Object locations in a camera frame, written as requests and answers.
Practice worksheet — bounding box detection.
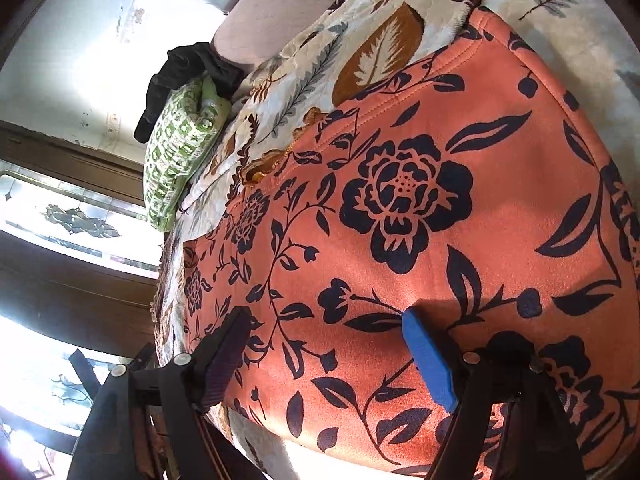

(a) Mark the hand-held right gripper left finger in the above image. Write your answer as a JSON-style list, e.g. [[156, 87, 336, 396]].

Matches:
[[67, 306, 253, 480]]

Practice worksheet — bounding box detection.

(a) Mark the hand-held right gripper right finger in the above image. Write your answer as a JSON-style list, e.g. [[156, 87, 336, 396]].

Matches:
[[401, 306, 588, 480]]

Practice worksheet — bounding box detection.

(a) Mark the orange floral shirt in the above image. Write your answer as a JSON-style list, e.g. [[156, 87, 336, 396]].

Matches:
[[180, 7, 640, 480]]

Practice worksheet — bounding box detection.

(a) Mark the stained glass window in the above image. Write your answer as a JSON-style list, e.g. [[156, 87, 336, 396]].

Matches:
[[0, 160, 168, 281]]

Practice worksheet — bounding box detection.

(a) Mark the green checked pillow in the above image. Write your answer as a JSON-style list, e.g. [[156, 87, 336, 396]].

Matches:
[[143, 77, 232, 232]]

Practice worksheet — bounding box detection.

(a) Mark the black cloth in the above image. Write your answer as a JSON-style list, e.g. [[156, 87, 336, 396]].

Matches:
[[133, 42, 246, 143]]

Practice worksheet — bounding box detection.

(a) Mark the leaf print blanket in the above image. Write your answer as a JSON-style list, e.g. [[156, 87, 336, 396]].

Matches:
[[150, 0, 640, 480]]

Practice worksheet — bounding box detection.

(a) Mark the wooden window frame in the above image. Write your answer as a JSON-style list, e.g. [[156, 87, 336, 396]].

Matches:
[[0, 120, 171, 361]]

